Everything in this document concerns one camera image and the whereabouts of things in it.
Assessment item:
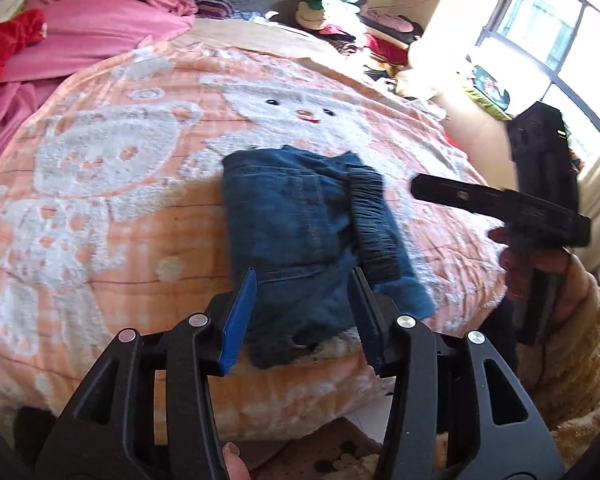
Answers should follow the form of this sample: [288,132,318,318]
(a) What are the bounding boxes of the blue denim lace-trimmed pants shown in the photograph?
[222,145,436,370]

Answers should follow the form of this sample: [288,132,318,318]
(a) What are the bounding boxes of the right hand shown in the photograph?
[486,227,598,326]

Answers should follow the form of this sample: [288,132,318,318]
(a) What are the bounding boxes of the left hand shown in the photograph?
[222,442,251,480]

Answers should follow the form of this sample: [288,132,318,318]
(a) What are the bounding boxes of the green-edged cushion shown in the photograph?
[464,64,512,122]

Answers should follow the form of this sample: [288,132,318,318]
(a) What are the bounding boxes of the tan fluffy right sleeve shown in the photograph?
[516,275,600,468]

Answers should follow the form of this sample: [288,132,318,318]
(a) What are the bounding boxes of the pile of folded clothes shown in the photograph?
[294,0,424,68]

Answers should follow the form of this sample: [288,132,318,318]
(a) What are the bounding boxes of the peach bear-pattern bedspread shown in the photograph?
[0,21,504,424]

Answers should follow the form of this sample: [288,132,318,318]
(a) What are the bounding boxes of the striped purple pillow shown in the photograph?
[194,0,235,20]

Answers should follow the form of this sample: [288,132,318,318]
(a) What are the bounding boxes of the red floral blanket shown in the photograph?
[0,9,46,81]

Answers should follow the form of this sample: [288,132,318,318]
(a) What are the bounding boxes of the pink blanket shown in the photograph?
[0,0,197,158]

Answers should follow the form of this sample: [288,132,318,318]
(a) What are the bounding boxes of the window with dark frame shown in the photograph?
[472,0,600,165]

